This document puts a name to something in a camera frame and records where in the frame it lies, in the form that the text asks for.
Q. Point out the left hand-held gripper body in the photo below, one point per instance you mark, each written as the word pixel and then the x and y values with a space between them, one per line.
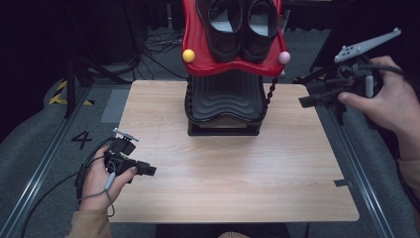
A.
pixel 120 162

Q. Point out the person's right hand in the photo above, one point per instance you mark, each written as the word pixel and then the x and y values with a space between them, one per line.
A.
pixel 399 105

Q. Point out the black leather shoe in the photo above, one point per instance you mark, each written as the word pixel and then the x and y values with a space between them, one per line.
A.
pixel 259 46
pixel 224 39

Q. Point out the dark tape piece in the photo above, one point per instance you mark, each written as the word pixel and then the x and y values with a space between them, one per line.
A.
pixel 341 182

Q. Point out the metal floor rail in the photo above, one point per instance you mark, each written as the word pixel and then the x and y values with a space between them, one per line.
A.
pixel 36 172
pixel 363 185

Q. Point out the red and black shoe rack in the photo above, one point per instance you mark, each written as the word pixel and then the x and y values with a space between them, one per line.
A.
pixel 228 99

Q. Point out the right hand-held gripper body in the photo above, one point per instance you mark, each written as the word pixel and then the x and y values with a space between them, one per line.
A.
pixel 355 79

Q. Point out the person's left hand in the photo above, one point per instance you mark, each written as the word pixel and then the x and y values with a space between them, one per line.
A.
pixel 95 188

